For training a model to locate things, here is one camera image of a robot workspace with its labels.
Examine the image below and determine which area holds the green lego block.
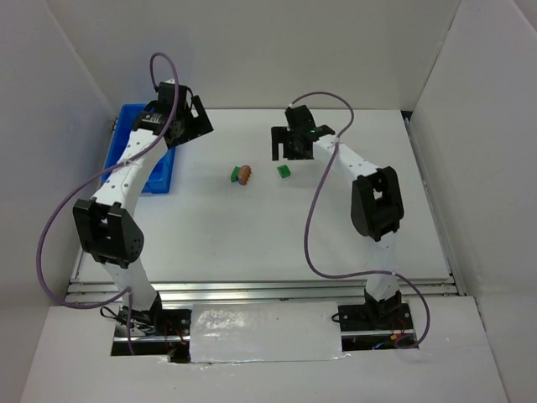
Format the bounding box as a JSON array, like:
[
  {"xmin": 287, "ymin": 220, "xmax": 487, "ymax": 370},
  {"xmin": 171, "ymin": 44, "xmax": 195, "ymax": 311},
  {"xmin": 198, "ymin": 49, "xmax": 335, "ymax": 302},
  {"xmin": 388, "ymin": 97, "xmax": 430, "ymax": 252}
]
[
  {"xmin": 230, "ymin": 166, "xmax": 240, "ymax": 183},
  {"xmin": 277, "ymin": 165, "xmax": 291, "ymax": 179}
]

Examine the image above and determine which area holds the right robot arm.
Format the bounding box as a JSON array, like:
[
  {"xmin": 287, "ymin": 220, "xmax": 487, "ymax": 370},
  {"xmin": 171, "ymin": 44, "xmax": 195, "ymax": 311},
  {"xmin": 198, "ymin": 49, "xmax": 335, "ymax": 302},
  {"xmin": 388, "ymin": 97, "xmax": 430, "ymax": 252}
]
[{"xmin": 271, "ymin": 104, "xmax": 404, "ymax": 326}]

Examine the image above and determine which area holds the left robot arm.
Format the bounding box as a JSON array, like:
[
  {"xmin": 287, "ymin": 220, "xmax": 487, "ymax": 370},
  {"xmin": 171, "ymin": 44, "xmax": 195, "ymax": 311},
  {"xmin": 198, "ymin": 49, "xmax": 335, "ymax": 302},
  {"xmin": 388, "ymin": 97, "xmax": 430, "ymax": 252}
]
[{"xmin": 73, "ymin": 81, "xmax": 213, "ymax": 335}]

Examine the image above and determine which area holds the pink orange lego piece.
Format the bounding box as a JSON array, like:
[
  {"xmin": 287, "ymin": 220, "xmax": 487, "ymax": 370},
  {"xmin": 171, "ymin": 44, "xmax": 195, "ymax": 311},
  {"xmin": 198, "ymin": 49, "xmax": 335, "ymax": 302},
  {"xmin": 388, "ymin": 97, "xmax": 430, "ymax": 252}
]
[{"xmin": 237, "ymin": 165, "xmax": 252, "ymax": 186}]

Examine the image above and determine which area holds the blue compartment bin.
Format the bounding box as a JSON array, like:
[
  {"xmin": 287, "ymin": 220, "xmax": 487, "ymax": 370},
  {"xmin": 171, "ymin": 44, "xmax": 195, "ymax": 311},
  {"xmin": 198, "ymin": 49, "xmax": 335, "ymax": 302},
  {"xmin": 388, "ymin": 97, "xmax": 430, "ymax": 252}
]
[{"xmin": 104, "ymin": 103, "xmax": 175, "ymax": 194}]

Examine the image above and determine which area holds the white foil covered panel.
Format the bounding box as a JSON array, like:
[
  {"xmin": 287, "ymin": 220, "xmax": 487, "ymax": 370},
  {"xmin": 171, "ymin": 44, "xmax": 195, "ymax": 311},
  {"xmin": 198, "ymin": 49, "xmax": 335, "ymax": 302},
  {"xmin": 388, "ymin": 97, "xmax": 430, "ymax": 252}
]
[{"xmin": 190, "ymin": 301, "xmax": 344, "ymax": 364}]

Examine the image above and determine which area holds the aluminium rail base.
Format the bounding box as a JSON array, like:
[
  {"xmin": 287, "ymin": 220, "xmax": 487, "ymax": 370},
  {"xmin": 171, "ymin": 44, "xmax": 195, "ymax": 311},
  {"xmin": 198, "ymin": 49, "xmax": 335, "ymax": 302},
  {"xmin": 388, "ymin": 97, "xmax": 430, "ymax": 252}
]
[{"xmin": 66, "ymin": 277, "xmax": 459, "ymax": 309}]

